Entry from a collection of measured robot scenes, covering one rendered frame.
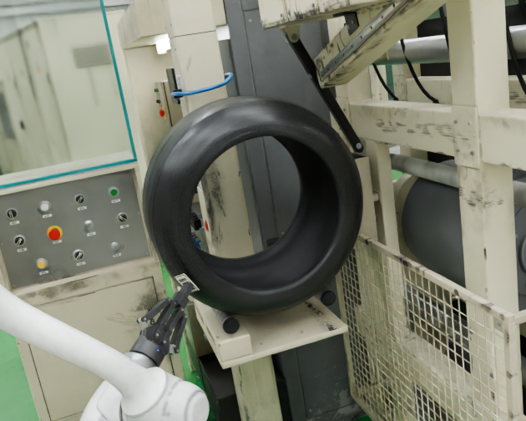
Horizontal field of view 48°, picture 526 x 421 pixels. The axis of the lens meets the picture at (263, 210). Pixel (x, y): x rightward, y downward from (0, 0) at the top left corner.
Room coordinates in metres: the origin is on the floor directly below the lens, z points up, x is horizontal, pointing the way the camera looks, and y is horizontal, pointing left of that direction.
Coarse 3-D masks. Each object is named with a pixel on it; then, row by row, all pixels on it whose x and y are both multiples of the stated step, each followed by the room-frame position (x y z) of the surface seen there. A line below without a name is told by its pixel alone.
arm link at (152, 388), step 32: (0, 288) 0.98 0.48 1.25; (0, 320) 0.96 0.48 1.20; (32, 320) 0.96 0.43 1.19; (64, 352) 0.95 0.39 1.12; (96, 352) 0.95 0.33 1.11; (128, 384) 0.95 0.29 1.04; (160, 384) 0.97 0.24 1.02; (192, 384) 0.99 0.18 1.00; (128, 416) 0.96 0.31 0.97; (160, 416) 0.94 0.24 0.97; (192, 416) 0.94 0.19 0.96
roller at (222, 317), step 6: (216, 312) 1.49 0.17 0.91; (222, 312) 1.46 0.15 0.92; (222, 318) 1.43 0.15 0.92; (228, 318) 1.41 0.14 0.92; (234, 318) 1.42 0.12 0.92; (222, 324) 1.41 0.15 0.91; (228, 324) 1.41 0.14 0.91; (234, 324) 1.41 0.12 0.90; (228, 330) 1.41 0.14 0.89; (234, 330) 1.41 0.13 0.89
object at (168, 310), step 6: (174, 300) 1.31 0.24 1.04; (168, 306) 1.30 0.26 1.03; (174, 306) 1.30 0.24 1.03; (162, 312) 1.29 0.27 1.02; (168, 312) 1.28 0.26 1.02; (162, 318) 1.26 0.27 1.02; (156, 324) 1.26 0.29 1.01; (162, 324) 1.25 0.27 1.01; (156, 330) 1.23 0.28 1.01; (156, 336) 1.22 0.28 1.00
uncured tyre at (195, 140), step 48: (240, 96) 1.63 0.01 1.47; (192, 144) 1.40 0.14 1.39; (288, 144) 1.73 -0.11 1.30; (336, 144) 1.48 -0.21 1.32; (144, 192) 1.52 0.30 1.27; (192, 192) 1.37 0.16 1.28; (336, 192) 1.67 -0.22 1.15; (192, 240) 1.36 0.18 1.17; (288, 240) 1.72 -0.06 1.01; (336, 240) 1.46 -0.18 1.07; (240, 288) 1.39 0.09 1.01; (288, 288) 1.42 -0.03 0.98
